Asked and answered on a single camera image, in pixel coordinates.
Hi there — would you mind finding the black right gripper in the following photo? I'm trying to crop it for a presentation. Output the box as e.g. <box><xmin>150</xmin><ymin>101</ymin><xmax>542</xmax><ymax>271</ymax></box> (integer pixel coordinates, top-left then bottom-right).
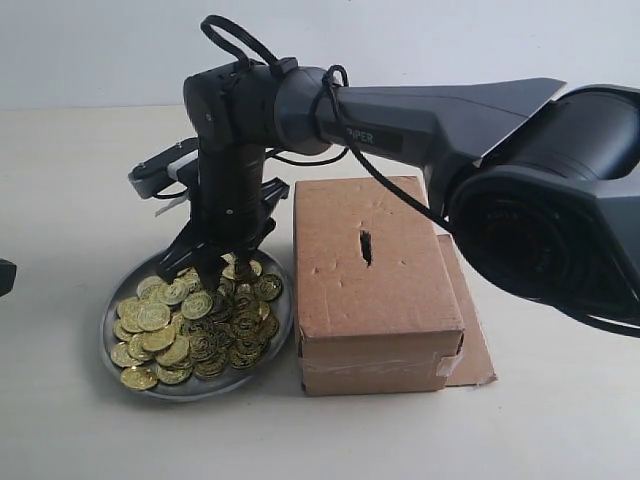
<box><xmin>0</xmin><ymin>258</ymin><xmax>17</xmax><ymax>296</ymax></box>

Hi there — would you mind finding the gold coin front left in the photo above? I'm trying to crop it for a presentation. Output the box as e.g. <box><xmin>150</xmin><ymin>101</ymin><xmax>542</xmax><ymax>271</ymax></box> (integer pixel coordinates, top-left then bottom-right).
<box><xmin>120</xmin><ymin>366</ymin><xmax>158</xmax><ymax>390</ymax></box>

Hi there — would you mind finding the gold coin far left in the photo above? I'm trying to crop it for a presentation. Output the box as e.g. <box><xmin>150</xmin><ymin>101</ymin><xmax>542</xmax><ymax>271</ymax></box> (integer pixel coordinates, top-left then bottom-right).
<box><xmin>110</xmin><ymin>342</ymin><xmax>141</xmax><ymax>368</ymax></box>

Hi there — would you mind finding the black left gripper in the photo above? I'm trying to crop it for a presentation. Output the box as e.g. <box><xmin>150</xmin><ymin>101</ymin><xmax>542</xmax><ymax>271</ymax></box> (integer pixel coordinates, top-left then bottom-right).
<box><xmin>158</xmin><ymin>144</ymin><xmax>289</xmax><ymax>290</ymax></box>

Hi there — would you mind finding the cardboard box with slot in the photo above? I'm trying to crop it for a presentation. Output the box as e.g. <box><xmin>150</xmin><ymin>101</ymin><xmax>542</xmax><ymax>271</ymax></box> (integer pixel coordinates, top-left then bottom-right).
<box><xmin>293</xmin><ymin>178</ymin><xmax>496</xmax><ymax>396</ymax></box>

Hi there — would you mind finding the gold coin right edge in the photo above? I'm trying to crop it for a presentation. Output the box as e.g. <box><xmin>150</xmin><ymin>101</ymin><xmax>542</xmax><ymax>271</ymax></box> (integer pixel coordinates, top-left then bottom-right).
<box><xmin>253</xmin><ymin>273</ymin><xmax>283</xmax><ymax>302</ymax></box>

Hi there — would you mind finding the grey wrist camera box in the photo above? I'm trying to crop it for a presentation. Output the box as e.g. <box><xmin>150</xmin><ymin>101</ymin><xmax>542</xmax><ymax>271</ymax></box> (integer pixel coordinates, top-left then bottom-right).
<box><xmin>128</xmin><ymin>137</ymin><xmax>198</xmax><ymax>199</ymax></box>

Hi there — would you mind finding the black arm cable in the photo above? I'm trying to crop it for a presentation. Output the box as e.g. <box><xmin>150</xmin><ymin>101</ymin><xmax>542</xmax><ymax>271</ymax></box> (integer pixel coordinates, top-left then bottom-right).
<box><xmin>200</xmin><ymin>15</ymin><xmax>456</xmax><ymax>234</ymax></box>

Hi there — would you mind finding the gold coin centre pile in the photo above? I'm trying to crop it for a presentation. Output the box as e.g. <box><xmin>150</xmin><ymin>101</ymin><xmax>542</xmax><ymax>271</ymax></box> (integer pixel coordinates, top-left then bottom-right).
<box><xmin>180</xmin><ymin>291</ymin><xmax>214</xmax><ymax>320</ymax></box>

